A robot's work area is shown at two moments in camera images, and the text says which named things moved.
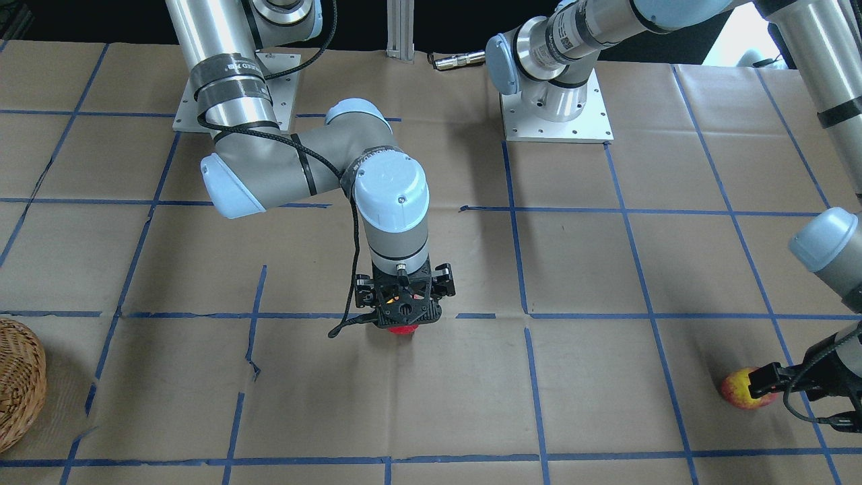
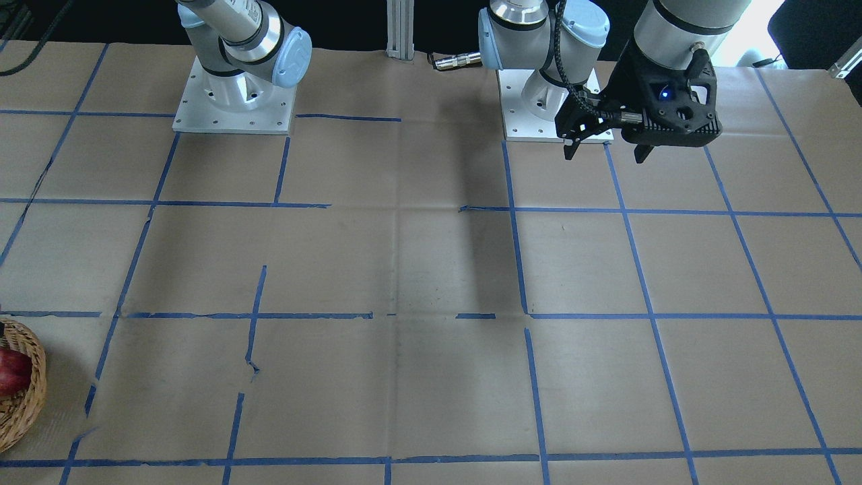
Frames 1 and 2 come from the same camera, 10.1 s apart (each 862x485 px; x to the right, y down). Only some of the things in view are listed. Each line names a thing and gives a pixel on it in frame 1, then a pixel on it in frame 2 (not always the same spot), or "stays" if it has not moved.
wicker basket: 23,382 stays
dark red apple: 403,329 → 15,372
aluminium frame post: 401,29 stays
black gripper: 404,300 → 679,108
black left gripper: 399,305 → 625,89
